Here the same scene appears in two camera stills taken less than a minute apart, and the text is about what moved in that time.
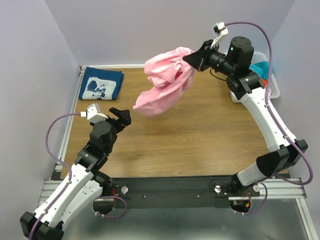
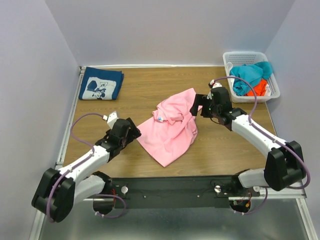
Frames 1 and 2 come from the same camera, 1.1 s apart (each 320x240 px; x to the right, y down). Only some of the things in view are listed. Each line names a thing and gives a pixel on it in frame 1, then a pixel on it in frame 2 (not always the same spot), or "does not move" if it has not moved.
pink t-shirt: [169, 75] to [172, 128]
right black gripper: [203, 56] to [200, 105]
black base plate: [175, 192] does not move
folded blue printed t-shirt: [99, 84] does not move
